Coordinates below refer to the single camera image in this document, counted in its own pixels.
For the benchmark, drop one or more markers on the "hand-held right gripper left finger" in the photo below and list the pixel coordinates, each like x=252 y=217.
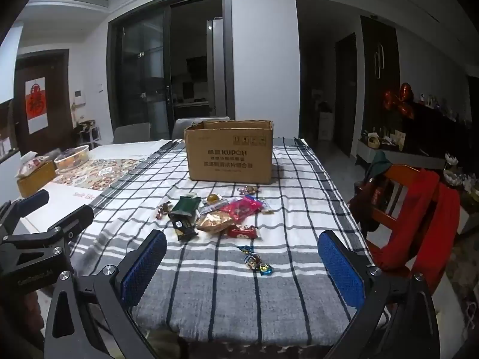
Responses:
x=144 y=267

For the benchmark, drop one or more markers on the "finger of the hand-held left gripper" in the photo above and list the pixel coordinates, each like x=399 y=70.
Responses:
x=30 y=201
x=78 y=216

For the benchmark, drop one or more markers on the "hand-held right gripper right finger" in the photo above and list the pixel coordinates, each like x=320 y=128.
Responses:
x=340 y=269

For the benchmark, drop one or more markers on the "black snack packet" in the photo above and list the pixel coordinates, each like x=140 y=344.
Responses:
x=184 y=229

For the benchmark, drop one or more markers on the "brown foil candy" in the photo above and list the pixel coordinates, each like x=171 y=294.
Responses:
x=163 y=210

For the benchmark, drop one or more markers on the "green snack packet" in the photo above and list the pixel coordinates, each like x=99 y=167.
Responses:
x=185 y=206

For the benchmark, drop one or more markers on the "blue foil candy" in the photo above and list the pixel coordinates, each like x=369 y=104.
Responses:
x=267 y=269

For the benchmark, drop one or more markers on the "tan snack packet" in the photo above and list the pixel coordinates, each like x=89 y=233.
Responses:
x=215 y=222

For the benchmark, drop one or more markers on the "clear plastic snack packet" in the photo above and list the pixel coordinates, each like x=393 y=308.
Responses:
x=209 y=209

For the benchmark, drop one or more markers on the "brown blue candy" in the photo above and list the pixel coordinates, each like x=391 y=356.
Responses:
x=253 y=261

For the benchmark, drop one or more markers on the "blue gold candy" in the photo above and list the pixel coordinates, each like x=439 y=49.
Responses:
x=246 y=248

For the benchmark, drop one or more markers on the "white blue snack packet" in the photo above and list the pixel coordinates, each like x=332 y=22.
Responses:
x=266 y=205

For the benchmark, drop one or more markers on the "orange round candy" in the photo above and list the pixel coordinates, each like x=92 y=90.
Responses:
x=213 y=198

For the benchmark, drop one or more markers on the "red snack bar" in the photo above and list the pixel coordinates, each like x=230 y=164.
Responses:
x=242 y=231

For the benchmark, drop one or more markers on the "pink red snack packet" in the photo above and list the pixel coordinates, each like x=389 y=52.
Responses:
x=241 y=207

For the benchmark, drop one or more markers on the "purple candy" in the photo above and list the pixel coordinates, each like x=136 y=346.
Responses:
x=250 y=190

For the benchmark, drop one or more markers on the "brown cardboard box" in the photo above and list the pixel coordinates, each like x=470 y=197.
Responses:
x=230 y=157

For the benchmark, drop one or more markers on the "wooden tissue box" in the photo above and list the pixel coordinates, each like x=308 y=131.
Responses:
x=35 y=183

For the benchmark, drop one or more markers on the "white printed table mat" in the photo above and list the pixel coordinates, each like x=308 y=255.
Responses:
x=63 y=198

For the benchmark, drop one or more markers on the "tissue pack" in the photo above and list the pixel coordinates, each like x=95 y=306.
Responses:
x=32 y=164

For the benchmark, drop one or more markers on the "patterned table mat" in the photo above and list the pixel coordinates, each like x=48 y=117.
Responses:
x=104 y=172

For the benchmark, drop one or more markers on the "dark plastic container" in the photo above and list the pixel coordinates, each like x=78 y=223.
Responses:
x=56 y=153

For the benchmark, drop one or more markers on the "clear plastic basket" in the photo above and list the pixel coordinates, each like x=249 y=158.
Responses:
x=73 y=159

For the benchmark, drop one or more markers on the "checkered grey white tablecloth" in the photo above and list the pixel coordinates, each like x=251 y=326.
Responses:
x=224 y=291

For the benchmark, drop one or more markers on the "white stool with clutter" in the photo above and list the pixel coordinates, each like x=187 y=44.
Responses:
x=86 y=129

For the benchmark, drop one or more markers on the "red white door poster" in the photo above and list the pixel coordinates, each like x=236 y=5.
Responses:
x=35 y=104

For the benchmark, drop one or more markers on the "red garment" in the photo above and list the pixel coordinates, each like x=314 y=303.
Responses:
x=426 y=224

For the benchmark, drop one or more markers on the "small grey dining chair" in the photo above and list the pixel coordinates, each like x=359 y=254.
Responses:
x=131 y=132

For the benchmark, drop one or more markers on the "brown wooden door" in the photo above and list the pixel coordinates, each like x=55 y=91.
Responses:
x=56 y=101

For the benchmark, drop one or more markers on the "orange wooden chair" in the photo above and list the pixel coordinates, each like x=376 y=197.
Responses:
x=400 y=174

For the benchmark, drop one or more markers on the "green cloth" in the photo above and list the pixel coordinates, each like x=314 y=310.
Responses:
x=380 y=162

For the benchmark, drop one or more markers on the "white sideboard cabinet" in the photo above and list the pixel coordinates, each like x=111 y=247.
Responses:
x=404 y=155

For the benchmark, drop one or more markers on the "small woven basket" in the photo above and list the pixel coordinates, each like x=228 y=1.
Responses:
x=373 y=141

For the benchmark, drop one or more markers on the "wide grey dining chair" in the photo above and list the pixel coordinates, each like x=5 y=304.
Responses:
x=183 y=127

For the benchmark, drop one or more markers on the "white paper bag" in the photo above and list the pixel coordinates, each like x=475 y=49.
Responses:
x=325 y=125

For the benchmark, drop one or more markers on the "white flower ornament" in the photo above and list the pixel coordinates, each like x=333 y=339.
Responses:
x=452 y=168

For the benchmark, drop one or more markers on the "black sliding glass door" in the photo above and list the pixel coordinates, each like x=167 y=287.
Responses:
x=142 y=74

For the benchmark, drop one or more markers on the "red foil balloons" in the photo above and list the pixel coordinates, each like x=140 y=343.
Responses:
x=402 y=101

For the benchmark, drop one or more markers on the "white wall intercom panel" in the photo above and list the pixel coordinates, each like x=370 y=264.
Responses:
x=79 y=97

